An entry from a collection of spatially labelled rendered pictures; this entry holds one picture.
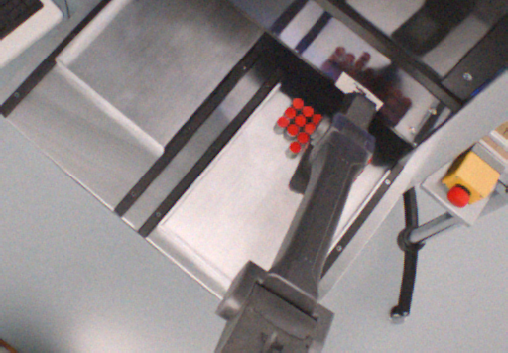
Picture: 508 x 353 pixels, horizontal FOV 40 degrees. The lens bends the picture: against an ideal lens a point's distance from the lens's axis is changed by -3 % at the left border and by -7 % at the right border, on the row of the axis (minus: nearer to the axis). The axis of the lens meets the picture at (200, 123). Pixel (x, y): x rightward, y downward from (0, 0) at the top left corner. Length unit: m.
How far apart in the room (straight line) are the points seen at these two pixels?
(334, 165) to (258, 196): 0.40
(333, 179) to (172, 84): 0.53
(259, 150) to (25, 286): 1.07
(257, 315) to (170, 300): 1.46
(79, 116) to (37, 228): 0.91
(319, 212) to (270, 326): 0.19
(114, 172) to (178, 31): 0.30
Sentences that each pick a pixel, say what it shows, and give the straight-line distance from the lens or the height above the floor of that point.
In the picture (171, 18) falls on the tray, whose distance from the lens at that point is 1.41.
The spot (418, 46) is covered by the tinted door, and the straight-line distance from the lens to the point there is 1.05.
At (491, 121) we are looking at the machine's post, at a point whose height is 1.23.
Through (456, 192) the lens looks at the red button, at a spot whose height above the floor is 1.01.
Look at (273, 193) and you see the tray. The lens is 1.31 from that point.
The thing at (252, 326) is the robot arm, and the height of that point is 1.46.
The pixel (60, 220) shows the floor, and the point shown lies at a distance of 2.20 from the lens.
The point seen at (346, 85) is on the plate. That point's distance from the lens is 1.25.
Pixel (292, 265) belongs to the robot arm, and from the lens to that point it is 0.76.
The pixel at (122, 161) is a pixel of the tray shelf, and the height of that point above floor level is 0.88.
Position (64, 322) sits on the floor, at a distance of 2.16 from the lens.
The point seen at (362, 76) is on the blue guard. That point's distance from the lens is 1.19.
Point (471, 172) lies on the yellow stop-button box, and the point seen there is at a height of 1.03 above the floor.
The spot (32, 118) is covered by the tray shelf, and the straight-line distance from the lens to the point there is 1.35.
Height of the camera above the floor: 2.15
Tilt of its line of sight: 72 degrees down
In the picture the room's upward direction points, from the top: 11 degrees clockwise
